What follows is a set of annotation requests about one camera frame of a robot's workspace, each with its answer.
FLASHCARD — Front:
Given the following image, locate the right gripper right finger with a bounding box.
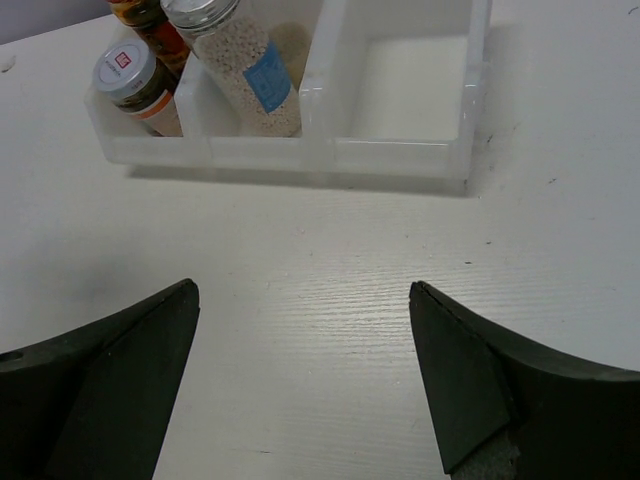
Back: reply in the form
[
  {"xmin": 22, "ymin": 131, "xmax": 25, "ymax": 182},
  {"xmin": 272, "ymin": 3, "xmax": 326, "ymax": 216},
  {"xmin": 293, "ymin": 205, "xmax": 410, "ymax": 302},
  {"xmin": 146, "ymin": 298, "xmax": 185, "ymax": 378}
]
[{"xmin": 409, "ymin": 282, "xmax": 639, "ymax": 479}]

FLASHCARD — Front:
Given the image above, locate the red lid sauce jar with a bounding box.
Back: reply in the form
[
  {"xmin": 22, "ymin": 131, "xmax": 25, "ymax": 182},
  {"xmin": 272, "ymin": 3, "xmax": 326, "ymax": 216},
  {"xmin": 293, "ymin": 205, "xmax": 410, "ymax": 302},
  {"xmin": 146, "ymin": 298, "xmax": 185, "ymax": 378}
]
[{"xmin": 107, "ymin": 0, "xmax": 190, "ymax": 81}]

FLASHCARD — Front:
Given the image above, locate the purple lid spice jar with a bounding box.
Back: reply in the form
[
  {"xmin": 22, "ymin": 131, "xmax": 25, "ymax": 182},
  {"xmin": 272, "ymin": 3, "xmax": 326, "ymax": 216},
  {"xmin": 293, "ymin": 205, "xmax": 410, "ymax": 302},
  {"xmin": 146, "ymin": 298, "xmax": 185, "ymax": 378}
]
[{"xmin": 92, "ymin": 37, "xmax": 183, "ymax": 137}]

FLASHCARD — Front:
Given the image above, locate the white tube bottle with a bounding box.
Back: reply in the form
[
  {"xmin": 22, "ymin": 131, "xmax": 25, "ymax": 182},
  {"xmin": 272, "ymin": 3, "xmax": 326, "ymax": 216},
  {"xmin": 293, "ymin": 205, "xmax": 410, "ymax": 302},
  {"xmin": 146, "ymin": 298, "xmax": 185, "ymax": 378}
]
[{"xmin": 160, "ymin": 0, "xmax": 301, "ymax": 137}]

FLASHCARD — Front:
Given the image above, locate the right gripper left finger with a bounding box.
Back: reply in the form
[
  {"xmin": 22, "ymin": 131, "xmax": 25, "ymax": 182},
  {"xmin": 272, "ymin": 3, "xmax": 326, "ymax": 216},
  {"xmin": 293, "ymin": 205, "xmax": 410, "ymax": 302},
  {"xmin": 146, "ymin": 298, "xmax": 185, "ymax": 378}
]
[{"xmin": 1, "ymin": 279, "xmax": 200, "ymax": 479}]

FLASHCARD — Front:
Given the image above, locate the white three-slot organizer tray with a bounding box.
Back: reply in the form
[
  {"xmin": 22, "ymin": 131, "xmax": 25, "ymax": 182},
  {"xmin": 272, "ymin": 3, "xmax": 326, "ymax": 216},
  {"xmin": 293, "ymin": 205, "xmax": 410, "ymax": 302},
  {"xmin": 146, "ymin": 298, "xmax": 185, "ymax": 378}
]
[{"xmin": 85, "ymin": 1, "xmax": 492, "ymax": 183}]

